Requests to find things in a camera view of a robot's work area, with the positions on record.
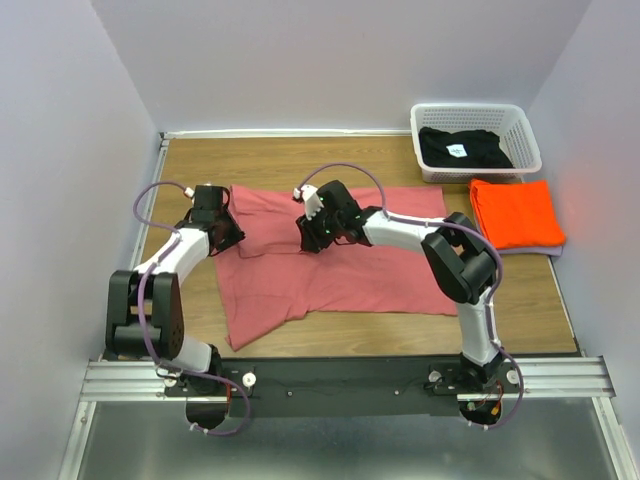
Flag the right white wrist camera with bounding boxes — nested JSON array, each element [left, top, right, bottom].
[[293, 184, 324, 220]]

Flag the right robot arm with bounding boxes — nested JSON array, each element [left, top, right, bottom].
[[293, 180, 504, 392]]

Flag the black t shirt in basket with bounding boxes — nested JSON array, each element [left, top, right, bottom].
[[418, 127, 513, 169]]

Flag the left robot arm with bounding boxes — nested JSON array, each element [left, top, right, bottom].
[[105, 181, 245, 395]]

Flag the folded orange t shirt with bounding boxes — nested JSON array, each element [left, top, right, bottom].
[[469, 179, 566, 250]]

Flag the aluminium frame rail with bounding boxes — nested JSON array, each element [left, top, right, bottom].
[[60, 134, 638, 479]]

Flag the pink t shirt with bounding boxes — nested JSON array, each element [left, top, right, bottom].
[[214, 185, 456, 350]]

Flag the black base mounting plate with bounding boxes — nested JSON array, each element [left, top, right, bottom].
[[164, 353, 521, 420]]

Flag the white plastic laundry basket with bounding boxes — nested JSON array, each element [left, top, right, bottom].
[[410, 103, 542, 183]]

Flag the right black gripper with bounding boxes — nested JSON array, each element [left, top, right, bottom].
[[295, 203, 343, 254]]

